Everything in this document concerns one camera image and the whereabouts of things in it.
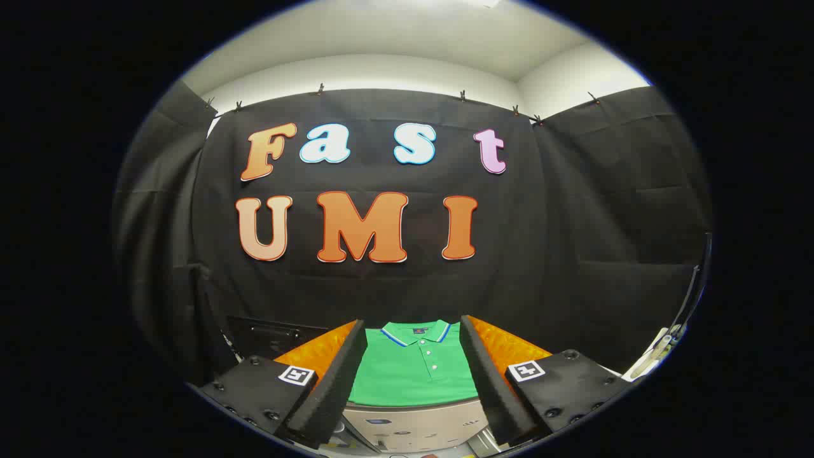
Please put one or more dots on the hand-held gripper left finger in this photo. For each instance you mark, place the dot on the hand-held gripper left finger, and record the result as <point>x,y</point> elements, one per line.
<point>337,381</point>

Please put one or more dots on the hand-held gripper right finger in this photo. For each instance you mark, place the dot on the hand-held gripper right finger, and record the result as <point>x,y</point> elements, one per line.
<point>489,388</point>

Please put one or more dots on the green polo shirt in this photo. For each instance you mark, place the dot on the green polo shirt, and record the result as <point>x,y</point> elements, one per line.
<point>407,381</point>

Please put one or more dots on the black backdrop cloth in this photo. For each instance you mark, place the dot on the black backdrop cloth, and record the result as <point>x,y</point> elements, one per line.
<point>381,292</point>

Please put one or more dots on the dark curved pole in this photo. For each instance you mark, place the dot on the dark curved pole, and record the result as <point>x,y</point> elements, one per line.
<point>692,304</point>

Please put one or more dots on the row of black clips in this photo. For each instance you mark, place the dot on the row of black clips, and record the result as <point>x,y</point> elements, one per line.
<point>320,89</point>

